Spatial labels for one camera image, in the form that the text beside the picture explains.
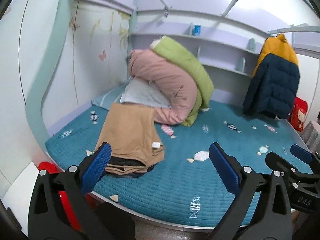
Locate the tan padded coat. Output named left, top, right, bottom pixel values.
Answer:
left=95, top=102, right=165, bottom=166

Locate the grey patterned storage box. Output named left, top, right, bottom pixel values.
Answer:
left=300, top=121, right=320, bottom=153

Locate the red cartoon bag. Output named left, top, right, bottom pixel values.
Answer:
left=287, top=97, right=308, bottom=132

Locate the navy and yellow puffer jacket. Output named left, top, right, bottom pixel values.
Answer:
left=242, top=34, right=300, bottom=119

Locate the teal candy-print bed mat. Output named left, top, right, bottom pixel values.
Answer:
left=46, top=101, right=311, bottom=228

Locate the lilac wall shelf unit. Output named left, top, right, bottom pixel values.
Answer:
left=75, top=0, right=320, bottom=98

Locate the red stool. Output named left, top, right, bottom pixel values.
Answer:
left=28, top=162, right=98, bottom=239

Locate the green quilt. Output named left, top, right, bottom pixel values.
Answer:
left=150, top=35, right=215, bottom=127

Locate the pink folded quilt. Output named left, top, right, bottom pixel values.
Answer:
left=128, top=49, right=198, bottom=125

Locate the black folded garment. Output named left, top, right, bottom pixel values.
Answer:
left=105, top=157, right=155, bottom=178

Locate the blue box on shelf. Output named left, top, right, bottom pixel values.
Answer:
left=192, top=25, right=201, bottom=36

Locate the light grey pillow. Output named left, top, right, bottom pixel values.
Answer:
left=91, top=76, right=173, bottom=111

